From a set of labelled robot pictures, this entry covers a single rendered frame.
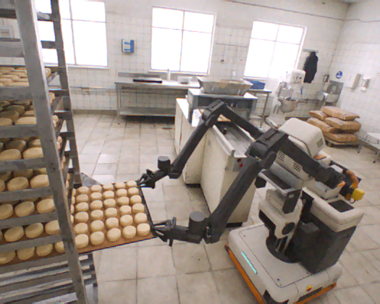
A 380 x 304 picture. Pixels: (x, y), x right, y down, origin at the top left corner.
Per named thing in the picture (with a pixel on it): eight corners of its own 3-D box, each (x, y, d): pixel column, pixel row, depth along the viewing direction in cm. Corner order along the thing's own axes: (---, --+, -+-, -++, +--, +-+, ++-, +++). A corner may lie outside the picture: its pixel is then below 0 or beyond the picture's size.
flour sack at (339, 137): (334, 142, 446) (337, 136, 440) (319, 134, 482) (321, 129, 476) (359, 142, 465) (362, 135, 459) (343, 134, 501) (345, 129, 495)
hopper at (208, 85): (195, 89, 252) (196, 77, 246) (240, 92, 263) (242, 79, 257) (200, 94, 227) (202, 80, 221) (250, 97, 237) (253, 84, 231)
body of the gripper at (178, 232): (171, 216, 87) (190, 218, 87) (170, 234, 92) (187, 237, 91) (168, 227, 82) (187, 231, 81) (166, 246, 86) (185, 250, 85)
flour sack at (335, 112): (318, 111, 502) (320, 105, 495) (331, 112, 515) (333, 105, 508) (345, 121, 441) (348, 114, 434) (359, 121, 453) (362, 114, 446)
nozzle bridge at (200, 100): (185, 116, 267) (187, 88, 253) (240, 119, 280) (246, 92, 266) (190, 126, 238) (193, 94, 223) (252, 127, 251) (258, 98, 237)
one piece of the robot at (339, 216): (281, 226, 205) (309, 146, 169) (331, 276, 160) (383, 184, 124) (252, 234, 193) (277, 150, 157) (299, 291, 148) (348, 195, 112)
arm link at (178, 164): (220, 118, 115) (210, 111, 124) (212, 113, 112) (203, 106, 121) (178, 182, 125) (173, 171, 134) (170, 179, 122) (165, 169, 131)
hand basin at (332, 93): (343, 119, 528) (361, 73, 481) (331, 119, 520) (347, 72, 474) (316, 108, 615) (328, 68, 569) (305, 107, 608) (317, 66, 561)
